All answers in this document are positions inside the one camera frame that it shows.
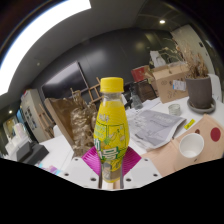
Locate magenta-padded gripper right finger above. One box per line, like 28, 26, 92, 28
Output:
119, 145, 163, 190

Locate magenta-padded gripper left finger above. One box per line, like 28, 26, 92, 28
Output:
61, 145, 103, 190

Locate yellow drink bottle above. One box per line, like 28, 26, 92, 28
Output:
93, 76, 130, 184

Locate bronze figure sculpture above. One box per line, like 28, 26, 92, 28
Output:
43, 89, 99, 158

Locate light plywood board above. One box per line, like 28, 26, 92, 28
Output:
141, 113, 224, 178

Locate grey newspaper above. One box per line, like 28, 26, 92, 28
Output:
126, 109, 188, 151

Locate purple printed book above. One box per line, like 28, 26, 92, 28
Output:
38, 162, 63, 176

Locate black box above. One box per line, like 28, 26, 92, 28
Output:
14, 142, 50, 166

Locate wooden easel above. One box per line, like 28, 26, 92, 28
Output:
87, 77, 103, 104
37, 103, 56, 138

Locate dark glass bottle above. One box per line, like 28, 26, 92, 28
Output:
129, 87, 144, 110

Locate small glass jar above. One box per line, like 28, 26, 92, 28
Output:
167, 103, 182, 117

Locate yellow marker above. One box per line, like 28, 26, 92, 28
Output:
183, 118, 196, 130

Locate white cabinet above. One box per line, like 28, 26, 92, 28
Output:
20, 88, 49, 143

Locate brown cardboard box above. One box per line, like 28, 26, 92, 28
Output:
151, 63, 191, 104

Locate grey plant saucer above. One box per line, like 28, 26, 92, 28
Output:
186, 97, 217, 115

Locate flat round red coaster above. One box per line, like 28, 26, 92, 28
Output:
209, 126, 222, 142

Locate red box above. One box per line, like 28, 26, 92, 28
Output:
130, 65, 151, 83

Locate dry plant in grey pot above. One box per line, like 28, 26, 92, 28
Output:
166, 38, 214, 109

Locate white chair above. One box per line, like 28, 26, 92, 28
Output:
208, 73, 223, 103

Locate long ceiling light strip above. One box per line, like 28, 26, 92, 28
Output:
0, 0, 93, 97

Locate white mug with brown handle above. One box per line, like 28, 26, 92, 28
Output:
178, 132, 205, 159

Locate black wall television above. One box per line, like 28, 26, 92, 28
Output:
41, 60, 90, 100

